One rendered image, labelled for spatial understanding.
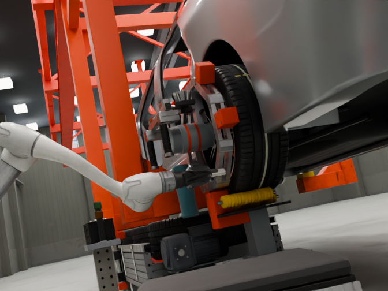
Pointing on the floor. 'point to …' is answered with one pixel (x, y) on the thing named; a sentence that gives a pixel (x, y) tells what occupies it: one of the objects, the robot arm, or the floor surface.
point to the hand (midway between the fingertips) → (217, 172)
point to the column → (105, 269)
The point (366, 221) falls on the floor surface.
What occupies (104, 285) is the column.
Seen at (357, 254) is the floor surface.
